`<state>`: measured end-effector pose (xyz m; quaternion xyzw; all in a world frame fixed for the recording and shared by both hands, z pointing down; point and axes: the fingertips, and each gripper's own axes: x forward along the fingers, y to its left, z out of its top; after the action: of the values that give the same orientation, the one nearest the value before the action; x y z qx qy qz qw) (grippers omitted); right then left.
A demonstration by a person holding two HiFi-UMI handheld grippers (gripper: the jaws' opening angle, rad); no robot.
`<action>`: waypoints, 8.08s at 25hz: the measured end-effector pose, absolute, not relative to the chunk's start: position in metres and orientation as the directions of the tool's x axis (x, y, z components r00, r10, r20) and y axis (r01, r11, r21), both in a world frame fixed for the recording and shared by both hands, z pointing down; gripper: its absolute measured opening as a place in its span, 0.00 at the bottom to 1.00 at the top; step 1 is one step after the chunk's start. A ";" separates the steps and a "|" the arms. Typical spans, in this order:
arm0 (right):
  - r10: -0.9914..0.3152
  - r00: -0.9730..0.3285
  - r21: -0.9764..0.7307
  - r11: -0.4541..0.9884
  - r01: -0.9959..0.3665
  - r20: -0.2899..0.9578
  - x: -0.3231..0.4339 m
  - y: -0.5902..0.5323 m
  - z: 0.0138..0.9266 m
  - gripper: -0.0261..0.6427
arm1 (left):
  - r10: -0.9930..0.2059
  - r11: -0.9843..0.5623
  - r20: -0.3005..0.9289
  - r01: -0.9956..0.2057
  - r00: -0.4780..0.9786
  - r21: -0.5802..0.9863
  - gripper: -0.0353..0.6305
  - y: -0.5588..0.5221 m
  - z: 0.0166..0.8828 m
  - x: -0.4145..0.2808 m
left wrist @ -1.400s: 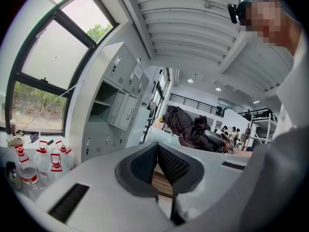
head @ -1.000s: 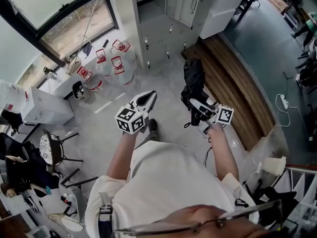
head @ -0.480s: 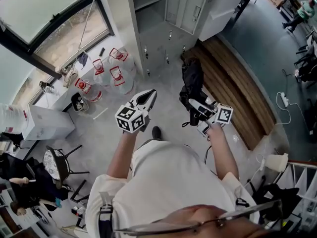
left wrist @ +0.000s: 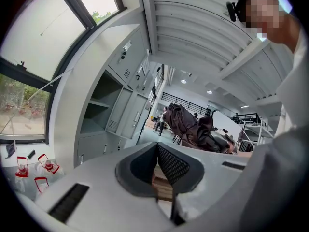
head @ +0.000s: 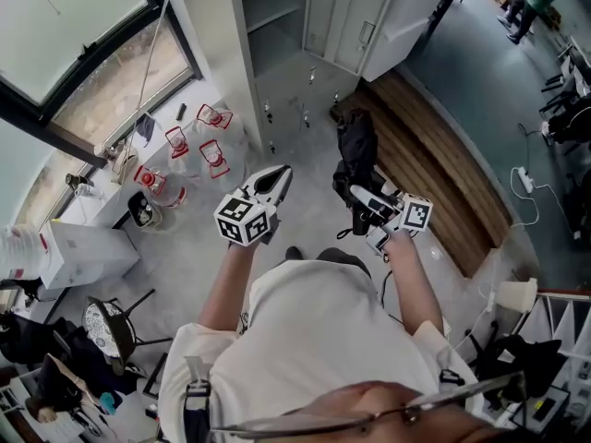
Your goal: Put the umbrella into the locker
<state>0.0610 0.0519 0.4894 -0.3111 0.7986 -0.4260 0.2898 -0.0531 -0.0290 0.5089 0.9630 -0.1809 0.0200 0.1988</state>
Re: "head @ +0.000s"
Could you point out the black remote control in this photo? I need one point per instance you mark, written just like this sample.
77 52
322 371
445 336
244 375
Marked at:
181 111

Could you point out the long white pole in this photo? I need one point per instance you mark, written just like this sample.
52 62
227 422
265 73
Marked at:
148 67

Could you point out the white plastic bucket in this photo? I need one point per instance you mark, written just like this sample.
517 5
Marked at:
517 293

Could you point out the wooden slatted bench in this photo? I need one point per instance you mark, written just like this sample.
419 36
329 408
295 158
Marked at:
429 164

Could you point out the pile of dark clothing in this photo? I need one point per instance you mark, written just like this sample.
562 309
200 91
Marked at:
41 344

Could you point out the white counter panel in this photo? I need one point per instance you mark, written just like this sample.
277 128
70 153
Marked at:
401 12

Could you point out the grey metal locker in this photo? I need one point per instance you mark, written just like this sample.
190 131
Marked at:
295 63

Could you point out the small waste bin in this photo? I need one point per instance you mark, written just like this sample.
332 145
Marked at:
144 210

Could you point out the black office chair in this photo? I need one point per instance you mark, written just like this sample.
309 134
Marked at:
570 123

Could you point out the black umbrella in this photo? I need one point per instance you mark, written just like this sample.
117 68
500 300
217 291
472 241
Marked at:
358 155

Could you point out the black window frame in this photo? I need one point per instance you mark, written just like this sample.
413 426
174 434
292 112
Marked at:
171 21

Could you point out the white cardboard box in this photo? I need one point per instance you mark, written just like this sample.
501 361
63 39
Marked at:
88 252

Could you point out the black backpack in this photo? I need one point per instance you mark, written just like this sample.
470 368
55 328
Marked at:
522 360

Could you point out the person's left forearm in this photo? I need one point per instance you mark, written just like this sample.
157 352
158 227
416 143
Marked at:
228 284

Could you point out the person's glasses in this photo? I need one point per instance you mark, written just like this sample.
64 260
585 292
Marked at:
411 411

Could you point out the dark cloth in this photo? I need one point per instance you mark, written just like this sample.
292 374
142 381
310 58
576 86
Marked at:
145 127

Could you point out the person's right forearm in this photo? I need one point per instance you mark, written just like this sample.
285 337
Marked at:
413 284

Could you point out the black stool patterned cushion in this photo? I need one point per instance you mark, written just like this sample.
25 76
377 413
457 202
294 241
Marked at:
108 330

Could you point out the white power strip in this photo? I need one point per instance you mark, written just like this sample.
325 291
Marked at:
525 179

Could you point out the person's white shirt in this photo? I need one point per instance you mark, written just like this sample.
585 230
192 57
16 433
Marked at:
314 335

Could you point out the person's dark trousers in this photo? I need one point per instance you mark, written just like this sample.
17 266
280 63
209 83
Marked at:
344 259

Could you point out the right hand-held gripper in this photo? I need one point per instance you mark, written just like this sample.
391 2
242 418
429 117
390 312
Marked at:
415 214

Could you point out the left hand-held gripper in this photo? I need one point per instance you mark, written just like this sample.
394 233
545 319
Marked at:
240 222

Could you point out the person's dark shoe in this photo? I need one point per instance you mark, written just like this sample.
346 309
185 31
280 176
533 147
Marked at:
293 253

